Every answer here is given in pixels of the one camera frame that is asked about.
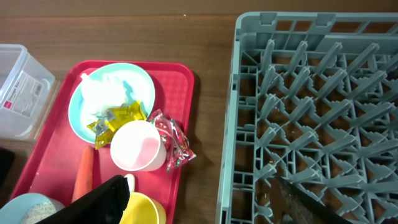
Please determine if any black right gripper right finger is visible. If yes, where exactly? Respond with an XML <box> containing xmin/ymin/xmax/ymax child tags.
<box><xmin>269</xmin><ymin>176</ymin><xmax>351</xmax><ymax>224</ymax></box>

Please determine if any white tissue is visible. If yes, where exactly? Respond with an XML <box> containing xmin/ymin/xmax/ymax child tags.
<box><xmin>80</xmin><ymin>73</ymin><xmax>128</xmax><ymax>116</ymax></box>

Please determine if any red candy wrapper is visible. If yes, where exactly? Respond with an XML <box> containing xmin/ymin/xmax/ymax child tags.
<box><xmin>147</xmin><ymin>110</ymin><xmax>197</xmax><ymax>172</ymax></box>

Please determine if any clear plastic storage bin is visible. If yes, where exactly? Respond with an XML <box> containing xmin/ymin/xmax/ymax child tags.
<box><xmin>1</xmin><ymin>44</ymin><xmax>55</xmax><ymax>140</ymax></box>

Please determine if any cream plastic spoon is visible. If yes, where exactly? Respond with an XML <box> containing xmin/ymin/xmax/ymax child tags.
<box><xmin>124</xmin><ymin>174</ymin><xmax>136</xmax><ymax>193</ymax></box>

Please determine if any yellow snack wrapper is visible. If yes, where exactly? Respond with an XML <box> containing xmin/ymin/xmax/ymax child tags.
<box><xmin>86</xmin><ymin>101</ymin><xmax>147</xmax><ymax>149</ymax></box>

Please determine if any red plastic tray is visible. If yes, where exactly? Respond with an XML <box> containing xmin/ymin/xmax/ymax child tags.
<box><xmin>11</xmin><ymin>60</ymin><xmax>195</xmax><ymax>223</ymax></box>

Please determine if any white rice pile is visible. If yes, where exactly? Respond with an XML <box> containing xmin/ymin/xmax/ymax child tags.
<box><xmin>20</xmin><ymin>202</ymin><xmax>57</xmax><ymax>224</ymax></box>

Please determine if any pink plastic cup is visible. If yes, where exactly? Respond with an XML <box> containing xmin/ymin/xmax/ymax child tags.
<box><xmin>110</xmin><ymin>121</ymin><xmax>167</xmax><ymax>172</ymax></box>

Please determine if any yellow plastic cup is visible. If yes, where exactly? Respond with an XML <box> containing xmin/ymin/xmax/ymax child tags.
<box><xmin>119</xmin><ymin>192</ymin><xmax>167</xmax><ymax>224</ymax></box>

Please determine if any light blue plate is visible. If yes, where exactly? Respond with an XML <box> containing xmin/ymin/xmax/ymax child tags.
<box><xmin>68</xmin><ymin>62</ymin><xmax>155</xmax><ymax>144</ymax></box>

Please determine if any orange carrot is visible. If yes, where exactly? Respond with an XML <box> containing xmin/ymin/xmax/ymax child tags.
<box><xmin>72</xmin><ymin>146</ymin><xmax>95</xmax><ymax>202</ymax></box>

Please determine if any light blue bowl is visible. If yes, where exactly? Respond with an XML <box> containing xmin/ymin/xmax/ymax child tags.
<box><xmin>1</xmin><ymin>193</ymin><xmax>65</xmax><ymax>223</ymax></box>

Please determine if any grey dishwasher rack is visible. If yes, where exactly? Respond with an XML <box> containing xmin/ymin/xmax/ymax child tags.
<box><xmin>215</xmin><ymin>12</ymin><xmax>397</xmax><ymax>223</ymax></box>

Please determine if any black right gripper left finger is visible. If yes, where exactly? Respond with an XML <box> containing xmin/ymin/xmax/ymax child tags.
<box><xmin>38</xmin><ymin>175</ymin><xmax>130</xmax><ymax>224</ymax></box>

